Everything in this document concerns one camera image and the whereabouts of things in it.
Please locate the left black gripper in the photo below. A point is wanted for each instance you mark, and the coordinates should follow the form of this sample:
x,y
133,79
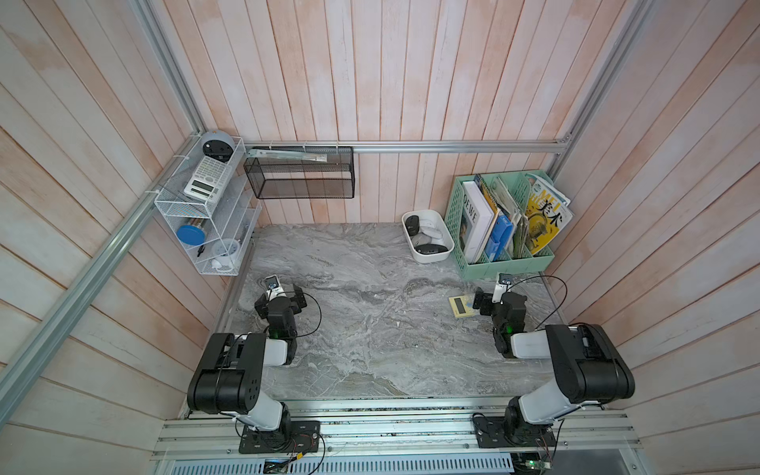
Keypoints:
x,y
297,301

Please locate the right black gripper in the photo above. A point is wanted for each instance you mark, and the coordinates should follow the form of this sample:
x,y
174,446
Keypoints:
x,y
487,301

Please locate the white plastic storage box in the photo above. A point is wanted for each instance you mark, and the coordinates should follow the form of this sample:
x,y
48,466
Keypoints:
x,y
432,230

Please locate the black ribbed mouse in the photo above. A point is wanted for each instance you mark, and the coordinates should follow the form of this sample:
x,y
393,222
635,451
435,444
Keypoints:
x,y
431,249

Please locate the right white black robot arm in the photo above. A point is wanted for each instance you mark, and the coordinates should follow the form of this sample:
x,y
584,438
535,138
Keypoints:
x,y
587,368

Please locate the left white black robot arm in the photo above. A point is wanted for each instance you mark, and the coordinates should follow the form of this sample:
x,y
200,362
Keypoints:
x,y
228,378

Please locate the yellow blue calculator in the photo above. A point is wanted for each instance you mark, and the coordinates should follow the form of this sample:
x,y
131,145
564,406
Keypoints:
x,y
462,307

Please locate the blue book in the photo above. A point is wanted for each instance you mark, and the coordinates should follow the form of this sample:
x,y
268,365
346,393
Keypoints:
x,y
499,238

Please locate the white cup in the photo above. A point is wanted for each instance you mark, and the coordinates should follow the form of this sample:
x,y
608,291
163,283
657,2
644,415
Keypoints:
x,y
225,254

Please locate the green plastic file organizer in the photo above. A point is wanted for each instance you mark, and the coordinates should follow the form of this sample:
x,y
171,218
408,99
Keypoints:
x,y
516,258

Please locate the white book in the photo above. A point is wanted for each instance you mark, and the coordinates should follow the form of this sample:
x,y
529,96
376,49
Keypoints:
x,y
476,218

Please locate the yellow magazine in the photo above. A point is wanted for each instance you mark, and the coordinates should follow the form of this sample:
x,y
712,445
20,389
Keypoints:
x,y
548,212

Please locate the blue lidded jar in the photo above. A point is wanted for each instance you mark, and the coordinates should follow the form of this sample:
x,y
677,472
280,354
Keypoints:
x,y
192,232

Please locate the white desk calculator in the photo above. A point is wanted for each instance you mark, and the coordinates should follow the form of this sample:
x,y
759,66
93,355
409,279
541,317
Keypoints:
x,y
208,180

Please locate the white ruler on basket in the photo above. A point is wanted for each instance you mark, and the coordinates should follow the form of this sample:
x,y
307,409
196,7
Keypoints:
x,y
286,155

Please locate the round grey black speaker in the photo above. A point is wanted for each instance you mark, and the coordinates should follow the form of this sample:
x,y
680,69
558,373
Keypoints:
x,y
218,145

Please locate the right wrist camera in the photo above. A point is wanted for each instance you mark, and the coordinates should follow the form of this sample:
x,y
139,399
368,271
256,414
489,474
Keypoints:
x,y
504,284

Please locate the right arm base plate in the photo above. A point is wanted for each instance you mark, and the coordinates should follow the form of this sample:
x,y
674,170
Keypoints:
x,y
494,432

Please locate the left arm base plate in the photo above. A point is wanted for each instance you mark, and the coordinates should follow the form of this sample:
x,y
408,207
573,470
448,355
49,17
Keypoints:
x,y
300,437

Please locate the white wire wall shelf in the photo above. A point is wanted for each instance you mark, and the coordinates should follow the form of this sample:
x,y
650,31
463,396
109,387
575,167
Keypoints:
x,y
234,216

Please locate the black wire mesh basket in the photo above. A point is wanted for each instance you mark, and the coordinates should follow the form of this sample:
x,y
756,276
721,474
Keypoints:
x,y
295,179

